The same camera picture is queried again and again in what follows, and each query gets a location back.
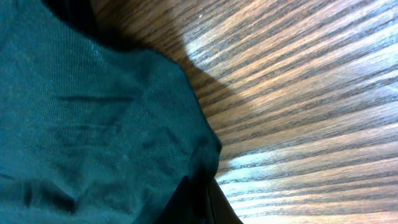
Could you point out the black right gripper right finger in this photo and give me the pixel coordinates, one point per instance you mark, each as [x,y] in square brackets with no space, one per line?
[219,209]

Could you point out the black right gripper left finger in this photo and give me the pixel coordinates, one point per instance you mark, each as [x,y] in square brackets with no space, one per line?
[188,204]

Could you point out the black shorts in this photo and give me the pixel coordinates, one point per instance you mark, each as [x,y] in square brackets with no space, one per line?
[91,134]

